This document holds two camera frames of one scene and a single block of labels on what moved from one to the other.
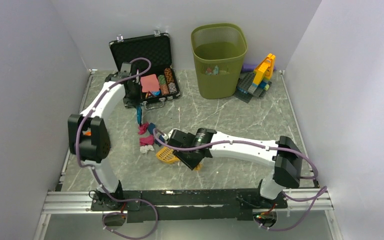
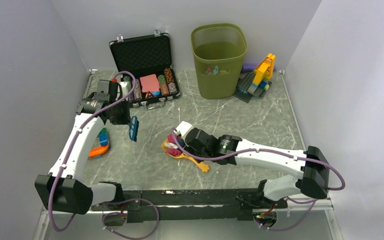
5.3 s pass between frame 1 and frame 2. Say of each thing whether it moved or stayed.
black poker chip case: stayed
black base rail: stayed
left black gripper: moved
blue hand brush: moved
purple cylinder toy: stayed
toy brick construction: stayed
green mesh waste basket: stayed
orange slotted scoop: moved
